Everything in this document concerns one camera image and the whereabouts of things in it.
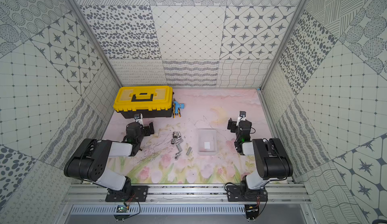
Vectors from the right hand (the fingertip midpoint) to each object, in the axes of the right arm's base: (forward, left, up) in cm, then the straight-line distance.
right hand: (238, 120), depth 95 cm
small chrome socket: (-21, +38, -5) cm, 44 cm away
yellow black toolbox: (+5, +54, +12) cm, 56 cm away
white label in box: (-14, +21, -6) cm, 26 cm away
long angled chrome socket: (-16, +38, -6) cm, 41 cm away
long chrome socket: (-18, +31, -6) cm, 37 cm away
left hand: (-2, +61, +1) cm, 61 cm away
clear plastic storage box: (-7, +20, -6) cm, 22 cm away
